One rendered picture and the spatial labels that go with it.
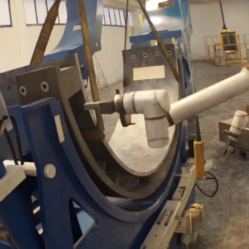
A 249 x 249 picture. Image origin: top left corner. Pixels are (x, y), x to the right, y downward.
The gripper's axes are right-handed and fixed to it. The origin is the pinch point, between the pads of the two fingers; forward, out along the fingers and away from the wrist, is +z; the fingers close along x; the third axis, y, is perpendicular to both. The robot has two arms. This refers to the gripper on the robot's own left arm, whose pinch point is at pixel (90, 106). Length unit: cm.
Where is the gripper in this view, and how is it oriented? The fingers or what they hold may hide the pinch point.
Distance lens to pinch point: 116.7
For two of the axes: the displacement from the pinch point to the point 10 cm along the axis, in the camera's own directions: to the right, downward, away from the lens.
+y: -1.5, -9.5, -2.7
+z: -9.1, 0.2, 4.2
